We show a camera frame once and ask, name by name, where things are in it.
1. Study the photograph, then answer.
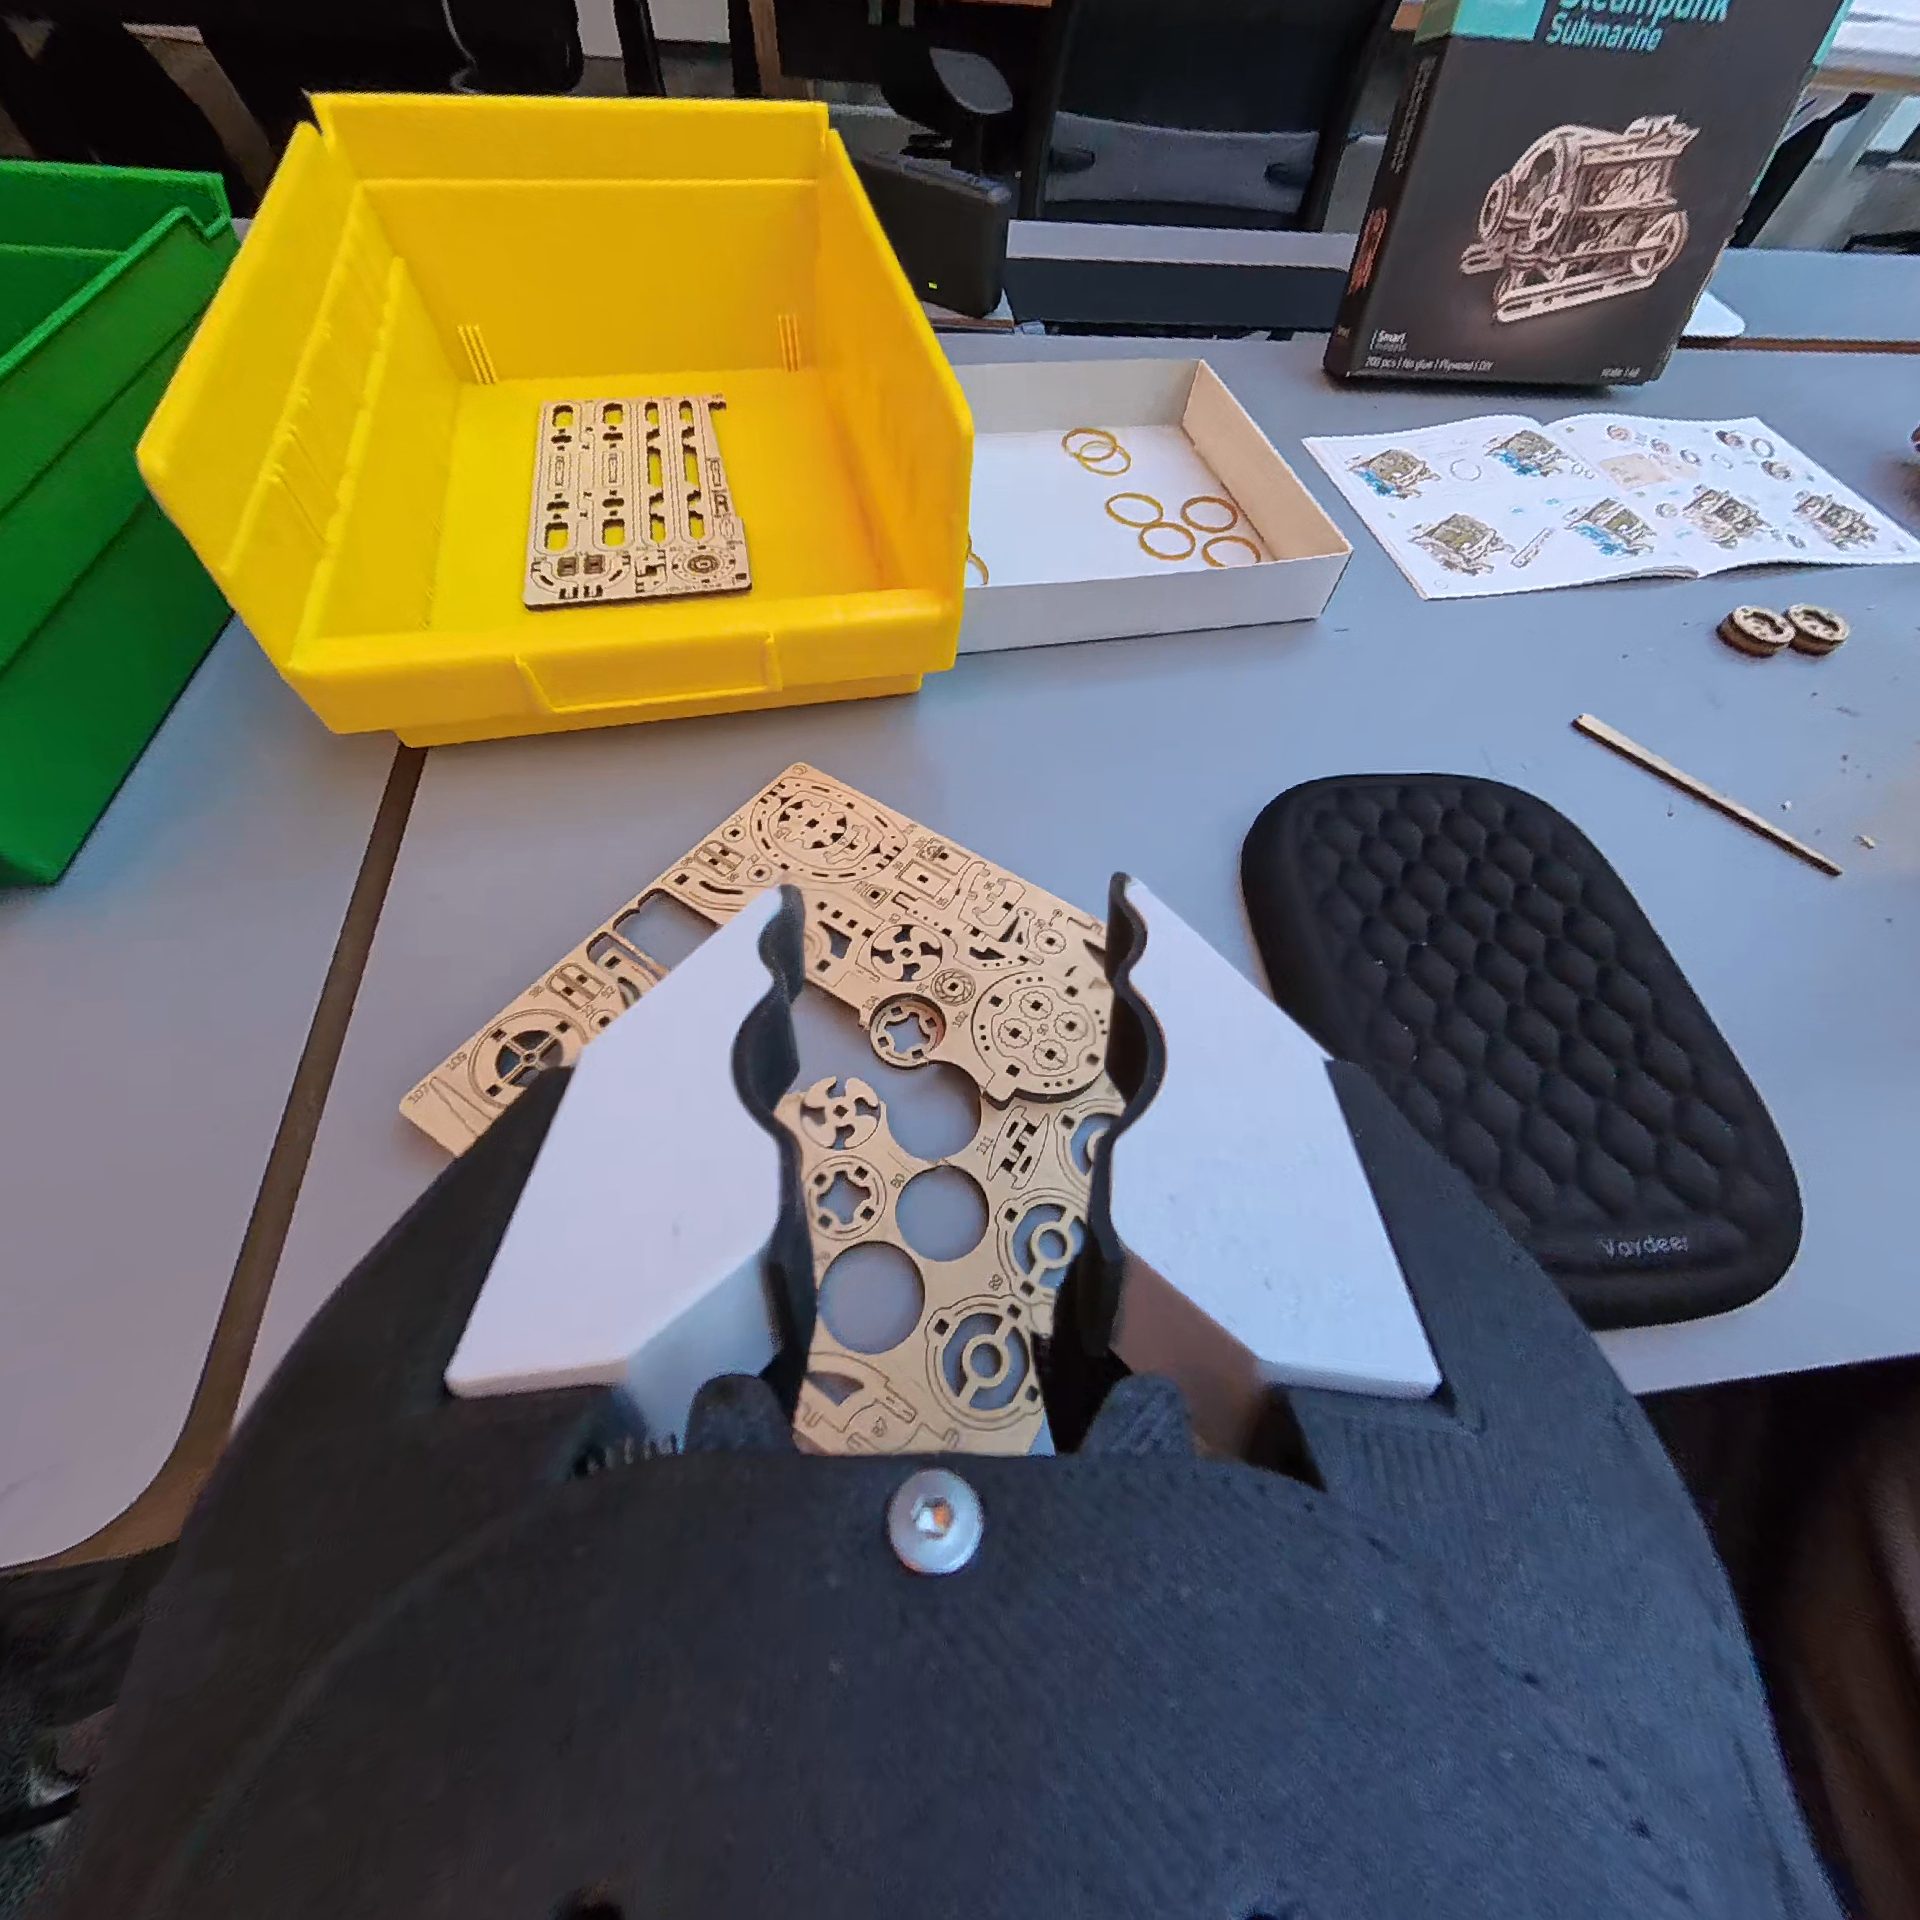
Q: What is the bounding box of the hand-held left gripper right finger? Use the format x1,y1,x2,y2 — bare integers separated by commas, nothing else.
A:
1047,871,1444,1462

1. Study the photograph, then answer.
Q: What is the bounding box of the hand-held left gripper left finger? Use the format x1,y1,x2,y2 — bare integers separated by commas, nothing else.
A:
443,883,826,1457

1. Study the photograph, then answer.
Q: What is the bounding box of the large wooden parts sheet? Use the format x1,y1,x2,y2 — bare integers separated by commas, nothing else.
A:
397,761,1128,1462

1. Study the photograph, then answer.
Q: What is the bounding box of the small wooden parts sheet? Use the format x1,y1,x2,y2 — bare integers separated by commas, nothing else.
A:
520,394,754,614

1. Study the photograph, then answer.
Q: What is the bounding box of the dark model kit box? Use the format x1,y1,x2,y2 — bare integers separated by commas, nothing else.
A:
1318,0,1850,388

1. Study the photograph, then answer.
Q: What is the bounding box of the black padded wrist rest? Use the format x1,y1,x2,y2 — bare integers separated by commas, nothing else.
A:
1238,774,1806,1334

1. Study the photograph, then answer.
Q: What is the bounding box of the yellow plastic bin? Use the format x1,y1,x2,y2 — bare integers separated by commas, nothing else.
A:
135,89,973,750

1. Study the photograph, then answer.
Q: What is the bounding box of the thin wooden stick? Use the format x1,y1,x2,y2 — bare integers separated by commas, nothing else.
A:
1572,713,1845,879

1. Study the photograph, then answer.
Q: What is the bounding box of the white cardboard tray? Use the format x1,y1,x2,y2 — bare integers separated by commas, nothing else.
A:
948,356,1352,656

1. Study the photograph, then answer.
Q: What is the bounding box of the group of yellow rubber rings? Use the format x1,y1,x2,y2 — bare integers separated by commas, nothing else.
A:
966,424,1264,591

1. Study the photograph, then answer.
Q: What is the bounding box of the illustrated instruction booklet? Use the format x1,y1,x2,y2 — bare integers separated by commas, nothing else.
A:
1302,412,1920,602

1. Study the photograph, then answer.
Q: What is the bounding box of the green plastic bin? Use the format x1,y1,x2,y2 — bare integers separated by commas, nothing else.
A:
0,159,248,888

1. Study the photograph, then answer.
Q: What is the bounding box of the black box device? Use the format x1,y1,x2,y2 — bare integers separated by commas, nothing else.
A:
848,143,1019,320

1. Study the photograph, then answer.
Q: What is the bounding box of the black office chair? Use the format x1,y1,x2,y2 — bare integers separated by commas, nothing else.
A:
1035,0,1403,234

